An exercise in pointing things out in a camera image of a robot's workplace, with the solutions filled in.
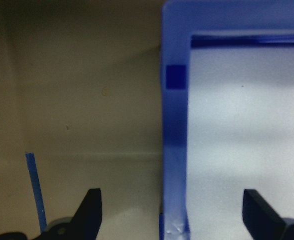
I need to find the blue plastic storage bin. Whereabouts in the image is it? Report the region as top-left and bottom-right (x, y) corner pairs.
(158, 0), (294, 240)

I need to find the white foam liner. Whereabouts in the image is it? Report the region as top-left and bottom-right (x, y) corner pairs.
(186, 46), (294, 240)

